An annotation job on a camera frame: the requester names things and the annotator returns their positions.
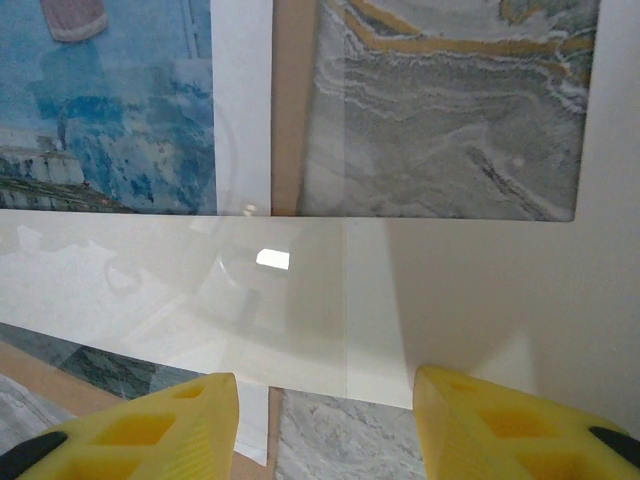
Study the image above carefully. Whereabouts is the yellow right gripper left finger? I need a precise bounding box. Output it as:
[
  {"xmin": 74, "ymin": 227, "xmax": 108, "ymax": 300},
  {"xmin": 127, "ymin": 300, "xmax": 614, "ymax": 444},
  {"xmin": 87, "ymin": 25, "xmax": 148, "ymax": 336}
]
[{"xmin": 0, "ymin": 372, "xmax": 240, "ymax": 480}]

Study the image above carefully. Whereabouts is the clear acrylic sheet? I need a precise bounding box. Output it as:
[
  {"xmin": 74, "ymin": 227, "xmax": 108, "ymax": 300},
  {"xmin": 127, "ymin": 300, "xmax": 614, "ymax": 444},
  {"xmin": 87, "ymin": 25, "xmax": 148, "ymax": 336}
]
[{"xmin": 0, "ymin": 0, "xmax": 347, "ymax": 401}]

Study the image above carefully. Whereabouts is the white mat board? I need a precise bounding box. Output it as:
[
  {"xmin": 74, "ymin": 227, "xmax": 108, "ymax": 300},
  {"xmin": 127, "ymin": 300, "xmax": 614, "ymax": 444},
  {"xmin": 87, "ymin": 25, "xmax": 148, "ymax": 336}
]
[{"xmin": 0, "ymin": 0, "xmax": 640, "ymax": 411}]

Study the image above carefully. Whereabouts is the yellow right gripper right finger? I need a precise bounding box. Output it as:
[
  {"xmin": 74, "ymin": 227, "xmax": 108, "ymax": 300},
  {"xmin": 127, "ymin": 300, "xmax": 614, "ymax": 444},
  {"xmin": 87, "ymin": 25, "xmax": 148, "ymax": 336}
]
[{"xmin": 413, "ymin": 364, "xmax": 640, "ymax": 480}]

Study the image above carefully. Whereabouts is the blue building photo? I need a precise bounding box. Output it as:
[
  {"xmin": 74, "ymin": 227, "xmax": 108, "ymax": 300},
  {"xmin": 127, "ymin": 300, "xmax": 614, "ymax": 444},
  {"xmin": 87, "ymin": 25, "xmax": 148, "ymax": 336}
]
[{"xmin": 0, "ymin": 0, "xmax": 274, "ymax": 466}]

